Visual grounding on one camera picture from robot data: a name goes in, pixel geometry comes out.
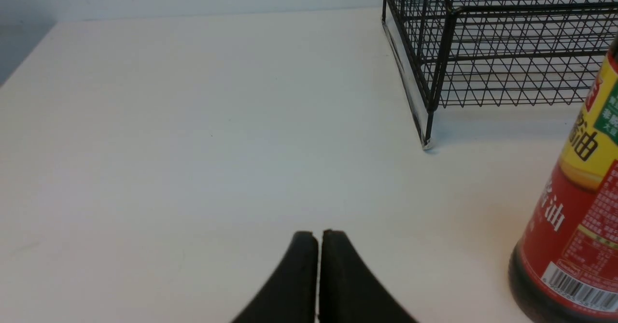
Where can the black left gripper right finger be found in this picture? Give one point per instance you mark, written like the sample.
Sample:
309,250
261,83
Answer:
348,290

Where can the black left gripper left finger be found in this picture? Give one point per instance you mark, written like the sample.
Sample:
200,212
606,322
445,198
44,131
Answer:
289,295

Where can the soy sauce bottle red label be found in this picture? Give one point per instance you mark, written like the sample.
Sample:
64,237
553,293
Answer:
564,268

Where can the black wire mesh shelf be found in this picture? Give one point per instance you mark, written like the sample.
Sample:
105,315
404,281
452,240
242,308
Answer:
477,53

